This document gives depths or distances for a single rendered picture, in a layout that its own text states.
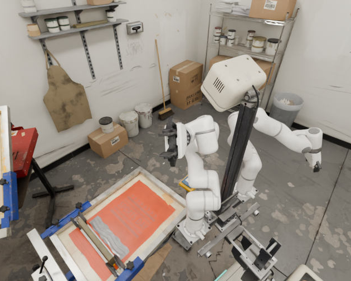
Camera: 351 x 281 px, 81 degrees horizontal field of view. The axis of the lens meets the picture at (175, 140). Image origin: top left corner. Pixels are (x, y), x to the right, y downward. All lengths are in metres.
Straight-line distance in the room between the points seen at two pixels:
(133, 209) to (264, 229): 1.66
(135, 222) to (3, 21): 2.28
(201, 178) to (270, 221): 1.88
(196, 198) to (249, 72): 0.61
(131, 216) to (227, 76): 1.16
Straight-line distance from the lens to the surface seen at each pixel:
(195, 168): 1.07
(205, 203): 1.04
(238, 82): 0.80
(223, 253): 2.52
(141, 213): 1.58
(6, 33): 2.85
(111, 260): 1.39
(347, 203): 3.51
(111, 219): 1.60
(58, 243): 1.61
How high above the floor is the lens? 2.30
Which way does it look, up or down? 40 degrees down
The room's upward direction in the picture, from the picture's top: straight up
